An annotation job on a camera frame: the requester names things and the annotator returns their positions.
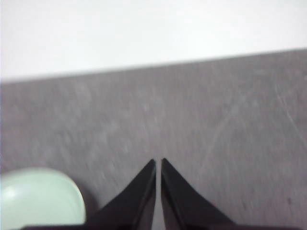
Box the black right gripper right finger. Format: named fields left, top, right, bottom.
left=161, top=157, right=238, bottom=230

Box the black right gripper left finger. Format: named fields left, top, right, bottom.
left=85, top=159, right=156, bottom=230

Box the pale green round plate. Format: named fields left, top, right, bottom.
left=0, top=167, right=86, bottom=228

